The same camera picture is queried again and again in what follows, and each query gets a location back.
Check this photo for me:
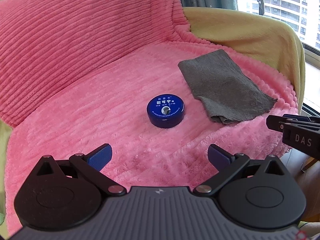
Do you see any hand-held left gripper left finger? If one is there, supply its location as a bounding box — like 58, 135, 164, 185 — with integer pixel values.
36, 143, 127, 197

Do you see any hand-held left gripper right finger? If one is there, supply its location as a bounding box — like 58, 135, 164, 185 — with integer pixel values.
193, 144, 288, 197

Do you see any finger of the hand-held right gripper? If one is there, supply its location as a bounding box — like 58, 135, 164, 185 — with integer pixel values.
266, 116, 320, 132
282, 113, 320, 123

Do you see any grey cleaning cloth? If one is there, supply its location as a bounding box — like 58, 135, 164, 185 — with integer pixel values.
178, 49, 278, 124

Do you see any blue round tin container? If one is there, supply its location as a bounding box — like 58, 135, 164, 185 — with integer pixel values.
146, 94, 187, 128

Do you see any pink ribbed blanket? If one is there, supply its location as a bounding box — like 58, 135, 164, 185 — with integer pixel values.
0, 0, 299, 238

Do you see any yellow-green armchair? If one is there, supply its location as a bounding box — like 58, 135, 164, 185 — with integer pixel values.
0, 6, 306, 230

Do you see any apartment building outside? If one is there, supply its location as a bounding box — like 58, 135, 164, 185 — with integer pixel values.
239, 0, 320, 49

